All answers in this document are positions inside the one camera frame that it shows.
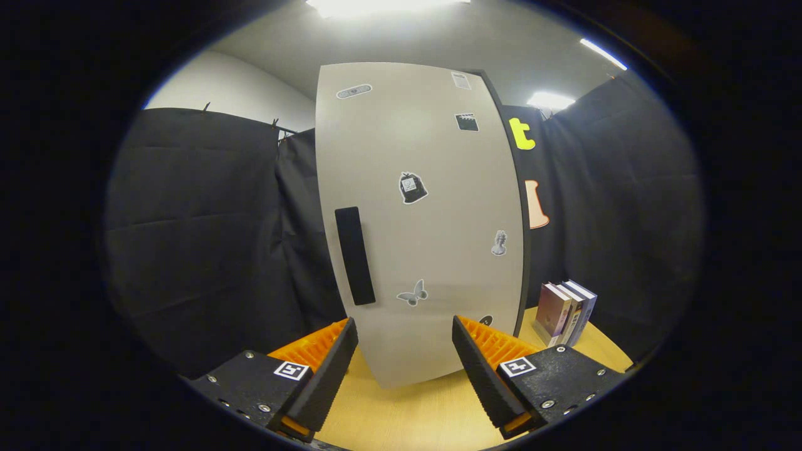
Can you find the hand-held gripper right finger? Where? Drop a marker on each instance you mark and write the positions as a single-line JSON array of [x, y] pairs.
[[482, 382]]

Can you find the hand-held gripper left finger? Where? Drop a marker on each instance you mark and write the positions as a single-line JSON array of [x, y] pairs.
[[329, 382]]

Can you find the beige cabinet door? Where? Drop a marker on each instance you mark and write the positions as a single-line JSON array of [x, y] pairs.
[[432, 250]]

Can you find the mauve cover book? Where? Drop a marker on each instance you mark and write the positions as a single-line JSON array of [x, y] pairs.
[[552, 313]]

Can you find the tan cover book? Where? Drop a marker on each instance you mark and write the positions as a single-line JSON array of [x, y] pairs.
[[571, 316]]

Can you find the small ceiling light panel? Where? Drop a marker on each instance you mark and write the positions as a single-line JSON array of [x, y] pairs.
[[551, 101]]

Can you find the long ceiling light strip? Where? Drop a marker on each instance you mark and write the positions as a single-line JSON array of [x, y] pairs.
[[603, 54]]

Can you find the wide ceiling light panel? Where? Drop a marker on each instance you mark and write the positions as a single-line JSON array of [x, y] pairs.
[[382, 6]]

